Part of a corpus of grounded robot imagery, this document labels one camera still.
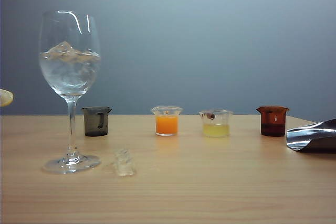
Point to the clear plastic measuring cup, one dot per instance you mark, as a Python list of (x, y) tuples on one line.
[(167, 125)]

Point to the clear cup with yellow juice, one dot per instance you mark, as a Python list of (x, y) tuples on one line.
[(216, 130)]

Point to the smoky grey measuring cup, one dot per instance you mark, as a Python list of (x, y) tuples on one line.
[(92, 125)]

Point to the amber brown measuring cup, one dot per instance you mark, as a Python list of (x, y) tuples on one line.
[(273, 127)]

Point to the small brown cork piece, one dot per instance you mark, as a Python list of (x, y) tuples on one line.
[(210, 116)]

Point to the clear ice cube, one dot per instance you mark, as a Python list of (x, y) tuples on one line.
[(124, 163), (65, 47)]

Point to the clear stemmed wine glass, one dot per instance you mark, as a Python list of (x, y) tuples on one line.
[(68, 82)]

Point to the shiny metal scoop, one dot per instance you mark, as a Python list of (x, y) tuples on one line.
[(309, 138)]

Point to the yellow lemon slice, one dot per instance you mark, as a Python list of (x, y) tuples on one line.
[(5, 98)]

